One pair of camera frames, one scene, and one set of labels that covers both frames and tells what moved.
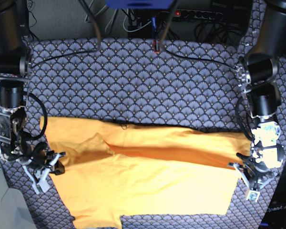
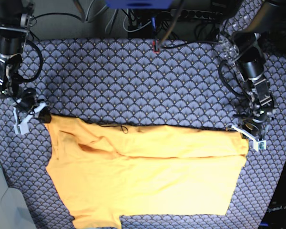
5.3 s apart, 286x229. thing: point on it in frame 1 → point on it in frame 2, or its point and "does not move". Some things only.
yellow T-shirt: [111, 167] does not move
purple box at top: [139, 4] does not move
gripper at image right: [266, 156] → [253, 120]
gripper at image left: [36, 154] → [27, 99]
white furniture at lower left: [8, 210] does not move
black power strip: [197, 14] does not move
